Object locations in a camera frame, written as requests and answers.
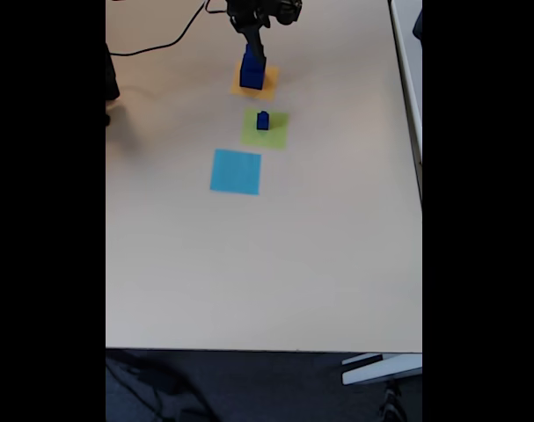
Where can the white neighbouring table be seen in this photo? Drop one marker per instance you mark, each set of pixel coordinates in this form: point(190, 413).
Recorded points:
point(409, 79)

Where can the green paper square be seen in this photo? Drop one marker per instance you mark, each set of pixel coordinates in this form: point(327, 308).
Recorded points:
point(277, 136)

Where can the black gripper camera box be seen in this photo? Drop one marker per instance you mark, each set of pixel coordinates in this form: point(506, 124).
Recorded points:
point(287, 9)

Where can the medium blue cube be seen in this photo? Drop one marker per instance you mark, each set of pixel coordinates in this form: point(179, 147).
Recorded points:
point(249, 55)

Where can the large blue cube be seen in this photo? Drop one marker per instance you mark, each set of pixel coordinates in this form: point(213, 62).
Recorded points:
point(251, 75)

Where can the small blue cube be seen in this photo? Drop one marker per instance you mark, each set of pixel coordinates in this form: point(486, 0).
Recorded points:
point(262, 123)

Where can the light blue paper square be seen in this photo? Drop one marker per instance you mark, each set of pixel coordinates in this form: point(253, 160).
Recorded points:
point(235, 172)

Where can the white table foot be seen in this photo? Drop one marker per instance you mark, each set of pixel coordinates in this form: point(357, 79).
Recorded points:
point(381, 369)

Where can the dark blue object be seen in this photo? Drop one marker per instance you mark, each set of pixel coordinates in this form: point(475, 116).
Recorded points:
point(418, 24)

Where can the orange paper square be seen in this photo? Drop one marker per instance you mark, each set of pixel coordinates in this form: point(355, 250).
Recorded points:
point(271, 85)

